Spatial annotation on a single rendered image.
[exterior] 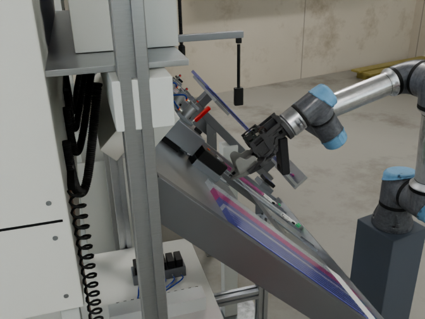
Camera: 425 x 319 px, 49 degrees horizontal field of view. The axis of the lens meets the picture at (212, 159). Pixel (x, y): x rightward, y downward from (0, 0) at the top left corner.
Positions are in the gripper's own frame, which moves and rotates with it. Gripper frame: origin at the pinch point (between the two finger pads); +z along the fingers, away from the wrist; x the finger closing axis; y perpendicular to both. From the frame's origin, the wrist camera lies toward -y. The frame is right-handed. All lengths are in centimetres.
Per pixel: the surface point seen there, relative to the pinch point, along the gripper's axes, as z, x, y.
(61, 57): 7, 40, 60
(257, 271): 6, 49, 12
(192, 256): 27.3, -9.9, -20.0
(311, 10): -186, -414, -144
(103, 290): 51, -2, -4
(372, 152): -93, -184, -179
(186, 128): 0.9, 17.0, 28.2
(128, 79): 1, 53, 54
